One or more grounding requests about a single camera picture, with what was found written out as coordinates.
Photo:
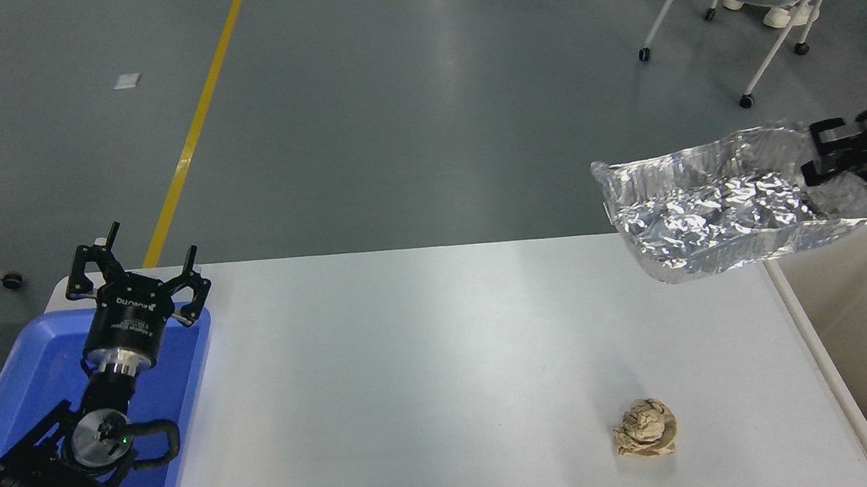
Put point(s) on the crumpled tan paper ball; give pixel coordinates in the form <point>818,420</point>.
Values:
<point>646,429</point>

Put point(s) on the blue plastic tray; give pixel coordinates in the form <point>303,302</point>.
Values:
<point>28,365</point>

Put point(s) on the silver foil tray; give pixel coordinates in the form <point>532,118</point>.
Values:
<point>698,220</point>

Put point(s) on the small white paper scrap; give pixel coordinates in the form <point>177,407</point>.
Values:
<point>126,80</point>

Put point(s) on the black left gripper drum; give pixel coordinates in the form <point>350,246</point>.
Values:
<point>128,316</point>

